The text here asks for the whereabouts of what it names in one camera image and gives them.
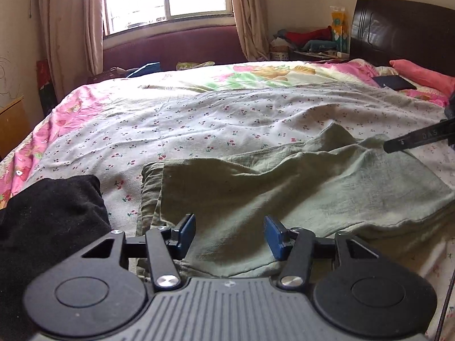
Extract red garment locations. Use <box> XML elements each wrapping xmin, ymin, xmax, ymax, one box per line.
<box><xmin>284</xmin><ymin>28</ymin><xmax>333</xmax><ymax>43</ymax></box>

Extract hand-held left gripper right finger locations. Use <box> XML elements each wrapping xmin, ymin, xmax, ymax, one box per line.
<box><xmin>265</xmin><ymin>215</ymin><xmax>382</xmax><ymax>291</ymax></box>

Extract blue cloth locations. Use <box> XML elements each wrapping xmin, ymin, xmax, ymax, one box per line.
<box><xmin>127</xmin><ymin>63</ymin><xmax>161</xmax><ymax>78</ymax></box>

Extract brown bag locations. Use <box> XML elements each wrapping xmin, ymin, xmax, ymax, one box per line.
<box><xmin>88</xmin><ymin>67</ymin><xmax>140</xmax><ymax>84</ymax></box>

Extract pink pillow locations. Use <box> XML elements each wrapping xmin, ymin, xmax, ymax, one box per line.
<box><xmin>389</xmin><ymin>59</ymin><xmax>455</xmax><ymax>97</ymax></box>

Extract yellow green cloth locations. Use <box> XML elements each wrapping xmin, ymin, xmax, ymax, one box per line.
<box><xmin>177</xmin><ymin>61</ymin><xmax>216</xmax><ymax>71</ymax></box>

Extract cherry print bed sheet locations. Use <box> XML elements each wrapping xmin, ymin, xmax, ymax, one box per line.
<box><xmin>11</xmin><ymin>78</ymin><xmax>455</xmax><ymax>341</ymax></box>

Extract beige curtain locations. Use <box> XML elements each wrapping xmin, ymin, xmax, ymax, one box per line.
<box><xmin>227</xmin><ymin>0</ymin><xmax>271</xmax><ymax>63</ymax></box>
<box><xmin>38</xmin><ymin>0</ymin><xmax>105</xmax><ymax>102</ymax></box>

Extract red bag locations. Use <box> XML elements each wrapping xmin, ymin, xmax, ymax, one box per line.
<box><xmin>36</xmin><ymin>60</ymin><xmax>57</xmax><ymax>116</ymax></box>

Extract maroon sofa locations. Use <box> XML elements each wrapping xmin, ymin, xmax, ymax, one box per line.
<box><xmin>102</xmin><ymin>25</ymin><xmax>249</xmax><ymax>75</ymax></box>

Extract green pants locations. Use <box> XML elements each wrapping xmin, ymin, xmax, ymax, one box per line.
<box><xmin>136</xmin><ymin>122</ymin><xmax>455</xmax><ymax>279</ymax></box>

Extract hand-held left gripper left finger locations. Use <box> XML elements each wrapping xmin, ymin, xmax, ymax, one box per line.
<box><xmin>81</xmin><ymin>214</ymin><xmax>197</xmax><ymax>289</ymax></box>

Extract wooden cabinet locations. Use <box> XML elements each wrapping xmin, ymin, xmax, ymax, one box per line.
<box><xmin>0</xmin><ymin>96</ymin><xmax>32</xmax><ymax>159</ymax></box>

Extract pink floral quilt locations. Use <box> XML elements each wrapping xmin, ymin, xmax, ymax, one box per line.
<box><xmin>0</xmin><ymin>60</ymin><xmax>448</xmax><ymax>210</ymax></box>

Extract black tablet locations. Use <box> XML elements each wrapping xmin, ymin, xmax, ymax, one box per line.
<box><xmin>371</xmin><ymin>74</ymin><xmax>417</xmax><ymax>91</ymax></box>

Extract teal garment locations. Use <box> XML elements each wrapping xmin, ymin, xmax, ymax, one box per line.
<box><xmin>302</xmin><ymin>40</ymin><xmax>336</xmax><ymax>52</ymax></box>

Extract dark cable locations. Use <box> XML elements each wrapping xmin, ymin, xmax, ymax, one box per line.
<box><xmin>435</xmin><ymin>266</ymin><xmax>455</xmax><ymax>341</ymax></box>

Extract black knit garment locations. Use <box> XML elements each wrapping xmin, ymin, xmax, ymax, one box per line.
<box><xmin>0</xmin><ymin>175</ymin><xmax>113</xmax><ymax>341</ymax></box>

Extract dark nightstand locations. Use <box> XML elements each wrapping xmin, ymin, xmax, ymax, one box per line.
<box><xmin>293</xmin><ymin>50</ymin><xmax>351</xmax><ymax>62</ymax></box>

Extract dark wooden headboard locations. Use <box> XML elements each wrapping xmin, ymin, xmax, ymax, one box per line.
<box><xmin>349</xmin><ymin>0</ymin><xmax>455</xmax><ymax>79</ymax></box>

